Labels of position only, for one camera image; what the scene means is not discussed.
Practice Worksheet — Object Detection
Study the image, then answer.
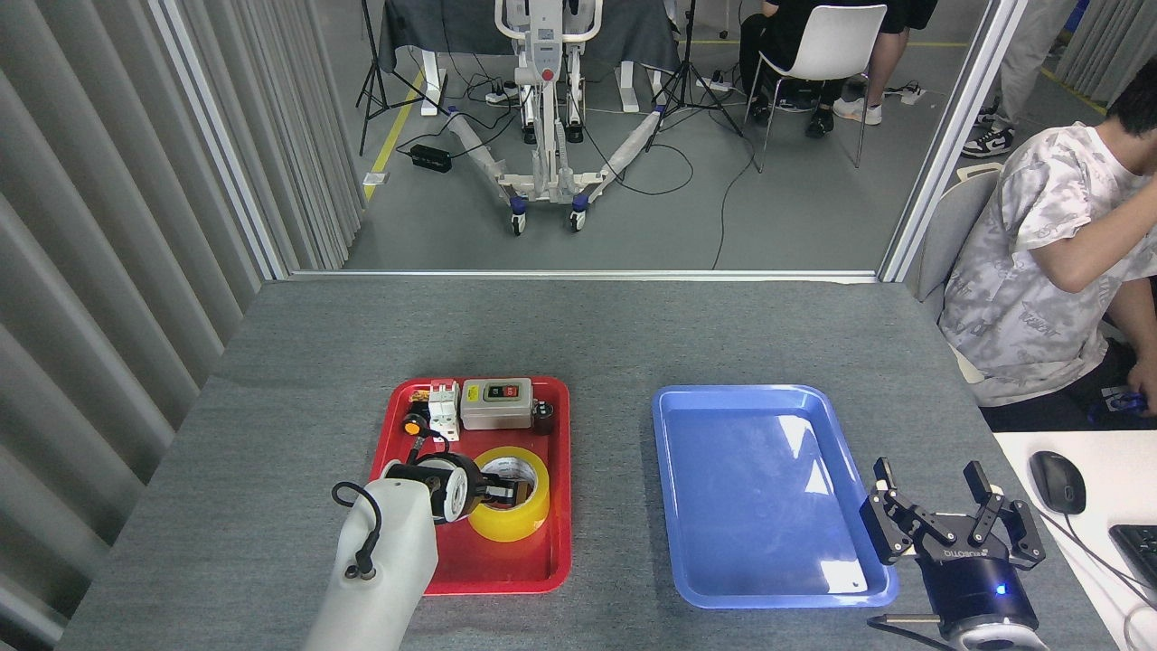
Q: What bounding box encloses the person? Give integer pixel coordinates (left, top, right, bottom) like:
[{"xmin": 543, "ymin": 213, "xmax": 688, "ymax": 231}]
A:
[
  {"xmin": 938, "ymin": 81, "xmax": 1157, "ymax": 433},
  {"xmin": 832, "ymin": 0, "xmax": 939, "ymax": 126},
  {"xmin": 960, "ymin": 0, "xmax": 1081, "ymax": 159},
  {"xmin": 738, "ymin": 0, "xmax": 837, "ymax": 139}
]

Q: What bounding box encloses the red plastic tray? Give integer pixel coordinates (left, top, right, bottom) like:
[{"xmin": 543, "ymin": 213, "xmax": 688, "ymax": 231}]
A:
[{"xmin": 369, "ymin": 376, "xmax": 572, "ymax": 596}]

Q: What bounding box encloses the black computer mouse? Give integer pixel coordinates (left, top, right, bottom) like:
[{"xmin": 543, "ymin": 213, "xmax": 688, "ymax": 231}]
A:
[{"xmin": 1029, "ymin": 450, "xmax": 1087, "ymax": 516}]

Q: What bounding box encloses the black mouse cable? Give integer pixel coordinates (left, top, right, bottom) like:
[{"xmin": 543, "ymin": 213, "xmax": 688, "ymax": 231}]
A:
[{"xmin": 1049, "ymin": 511, "xmax": 1157, "ymax": 625}]

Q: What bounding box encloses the silver frame post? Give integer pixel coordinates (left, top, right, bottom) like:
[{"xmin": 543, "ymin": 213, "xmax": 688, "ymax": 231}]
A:
[
  {"xmin": 149, "ymin": 0, "xmax": 295, "ymax": 281},
  {"xmin": 879, "ymin": 0, "xmax": 1031, "ymax": 283}
]

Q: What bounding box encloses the black floor cable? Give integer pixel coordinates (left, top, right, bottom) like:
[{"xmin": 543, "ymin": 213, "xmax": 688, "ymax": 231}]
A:
[{"xmin": 712, "ymin": 136, "xmax": 760, "ymax": 270}]

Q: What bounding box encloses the small blue object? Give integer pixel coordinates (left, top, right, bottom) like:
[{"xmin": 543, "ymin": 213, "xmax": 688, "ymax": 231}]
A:
[{"xmin": 1089, "ymin": 384, "xmax": 1151, "ymax": 424}]

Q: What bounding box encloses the grey two-button switch box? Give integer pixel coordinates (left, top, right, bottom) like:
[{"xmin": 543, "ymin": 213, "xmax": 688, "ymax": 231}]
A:
[{"xmin": 460, "ymin": 378, "xmax": 534, "ymax": 431}]

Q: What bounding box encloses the grey office chair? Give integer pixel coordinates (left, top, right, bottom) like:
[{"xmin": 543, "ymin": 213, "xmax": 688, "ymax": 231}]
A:
[{"xmin": 915, "ymin": 163, "xmax": 1006, "ymax": 385}]

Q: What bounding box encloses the black keyboard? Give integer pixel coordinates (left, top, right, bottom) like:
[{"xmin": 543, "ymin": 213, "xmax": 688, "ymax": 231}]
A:
[{"xmin": 1108, "ymin": 524, "xmax": 1157, "ymax": 593}]

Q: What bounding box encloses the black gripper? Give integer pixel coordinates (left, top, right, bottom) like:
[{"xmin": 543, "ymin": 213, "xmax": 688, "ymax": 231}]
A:
[
  {"xmin": 859, "ymin": 458, "xmax": 1047, "ymax": 632},
  {"xmin": 468, "ymin": 468, "xmax": 534, "ymax": 522}
]

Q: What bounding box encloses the silver frame rail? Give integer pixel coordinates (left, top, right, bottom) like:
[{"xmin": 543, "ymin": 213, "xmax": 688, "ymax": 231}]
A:
[{"xmin": 287, "ymin": 269, "xmax": 882, "ymax": 283}]

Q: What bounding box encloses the white circuit breaker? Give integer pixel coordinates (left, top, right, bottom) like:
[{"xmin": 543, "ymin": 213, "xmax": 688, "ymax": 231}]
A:
[{"xmin": 427, "ymin": 382, "xmax": 462, "ymax": 442}]

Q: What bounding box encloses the white wheeled stand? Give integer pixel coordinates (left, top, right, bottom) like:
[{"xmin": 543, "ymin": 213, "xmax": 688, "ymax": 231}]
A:
[{"xmin": 447, "ymin": 0, "xmax": 665, "ymax": 238}]

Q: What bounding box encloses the blue plastic tray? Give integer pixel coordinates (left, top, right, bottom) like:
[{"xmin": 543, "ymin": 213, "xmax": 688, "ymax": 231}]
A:
[{"xmin": 652, "ymin": 384, "xmax": 899, "ymax": 609}]

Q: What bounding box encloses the white plastic chair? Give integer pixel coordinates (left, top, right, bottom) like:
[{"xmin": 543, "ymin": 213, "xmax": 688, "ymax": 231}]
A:
[{"xmin": 744, "ymin": 5, "xmax": 889, "ymax": 173}]

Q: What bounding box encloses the yellow tape roll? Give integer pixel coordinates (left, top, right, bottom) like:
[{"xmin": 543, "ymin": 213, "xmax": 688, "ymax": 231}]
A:
[{"xmin": 466, "ymin": 446, "xmax": 550, "ymax": 543}]

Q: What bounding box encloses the black tripod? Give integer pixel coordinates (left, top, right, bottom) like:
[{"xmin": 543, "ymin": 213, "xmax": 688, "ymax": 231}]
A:
[
  {"xmin": 646, "ymin": 0, "xmax": 762, "ymax": 173},
  {"xmin": 355, "ymin": 0, "xmax": 450, "ymax": 156}
]

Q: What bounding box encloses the person's hand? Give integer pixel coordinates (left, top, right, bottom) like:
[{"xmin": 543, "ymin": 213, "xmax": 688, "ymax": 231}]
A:
[{"xmin": 1130, "ymin": 354, "xmax": 1157, "ymax": 412}]

